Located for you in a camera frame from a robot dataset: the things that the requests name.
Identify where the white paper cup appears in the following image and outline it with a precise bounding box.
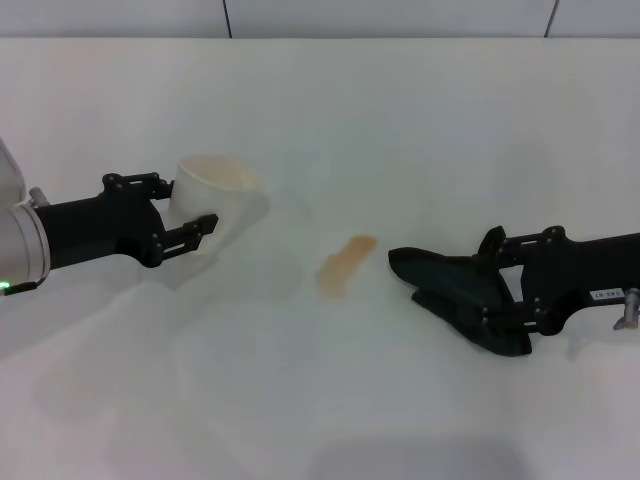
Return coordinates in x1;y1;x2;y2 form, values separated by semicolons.
167;153;272;271

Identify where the brown water stain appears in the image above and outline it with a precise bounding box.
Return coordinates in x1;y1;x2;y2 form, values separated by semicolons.
315;234;379;301

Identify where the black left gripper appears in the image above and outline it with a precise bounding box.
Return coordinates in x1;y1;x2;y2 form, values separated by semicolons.
34;171;221;270

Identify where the dark blue rag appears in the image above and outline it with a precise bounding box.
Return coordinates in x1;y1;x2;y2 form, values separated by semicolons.
388;246;534;358

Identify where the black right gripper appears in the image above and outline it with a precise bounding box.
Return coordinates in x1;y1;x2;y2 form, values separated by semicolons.
463;225;640;336

